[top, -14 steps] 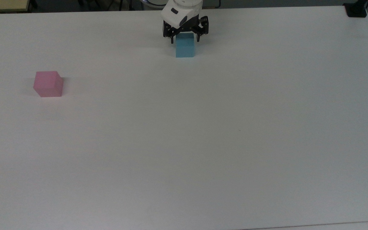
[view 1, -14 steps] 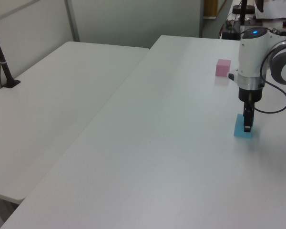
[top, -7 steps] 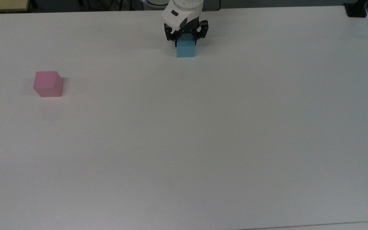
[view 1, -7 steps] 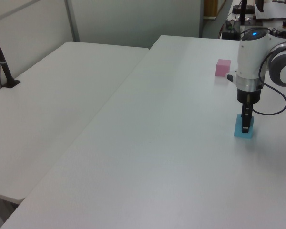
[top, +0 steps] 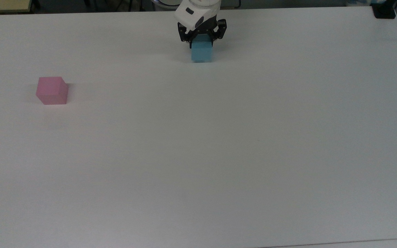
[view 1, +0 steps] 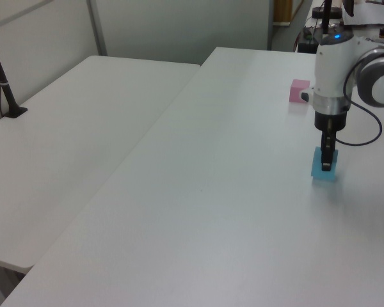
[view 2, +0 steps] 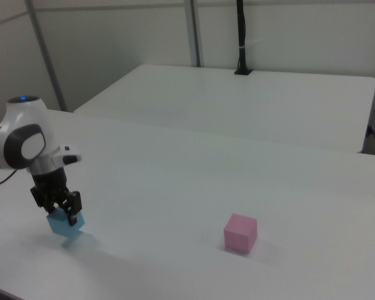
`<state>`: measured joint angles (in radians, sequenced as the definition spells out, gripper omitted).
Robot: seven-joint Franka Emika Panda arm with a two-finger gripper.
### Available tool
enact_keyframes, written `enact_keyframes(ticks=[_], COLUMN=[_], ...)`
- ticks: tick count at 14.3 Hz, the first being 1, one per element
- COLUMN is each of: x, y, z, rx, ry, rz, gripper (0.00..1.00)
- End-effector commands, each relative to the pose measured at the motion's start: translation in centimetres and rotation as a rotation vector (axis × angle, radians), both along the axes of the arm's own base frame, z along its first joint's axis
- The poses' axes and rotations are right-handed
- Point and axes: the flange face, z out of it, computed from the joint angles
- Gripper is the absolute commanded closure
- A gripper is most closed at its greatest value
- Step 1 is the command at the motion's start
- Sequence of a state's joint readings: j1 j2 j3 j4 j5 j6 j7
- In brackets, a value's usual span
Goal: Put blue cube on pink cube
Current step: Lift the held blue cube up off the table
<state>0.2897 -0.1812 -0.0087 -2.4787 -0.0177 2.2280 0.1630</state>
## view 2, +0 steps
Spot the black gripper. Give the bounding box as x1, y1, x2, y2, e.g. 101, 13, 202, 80
29, 166, 83, 227

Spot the blue cube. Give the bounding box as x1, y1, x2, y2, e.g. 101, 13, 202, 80
46, 207, 86, 243

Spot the pink cube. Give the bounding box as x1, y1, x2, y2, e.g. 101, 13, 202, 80
222, 212, 258, 254

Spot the white side table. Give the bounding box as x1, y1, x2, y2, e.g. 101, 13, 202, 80
72, 63, 375, 154

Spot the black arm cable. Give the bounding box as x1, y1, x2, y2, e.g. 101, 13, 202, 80
0, 168, 20, 189

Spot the grey slanted wall post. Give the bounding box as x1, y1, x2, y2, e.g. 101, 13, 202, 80
24, 0, 68, 113

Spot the grey upright wall post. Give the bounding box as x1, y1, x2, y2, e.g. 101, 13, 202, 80
183, 0, 205, 68

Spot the black camera stand pole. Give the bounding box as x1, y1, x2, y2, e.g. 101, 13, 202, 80
234, 0, 254, 76

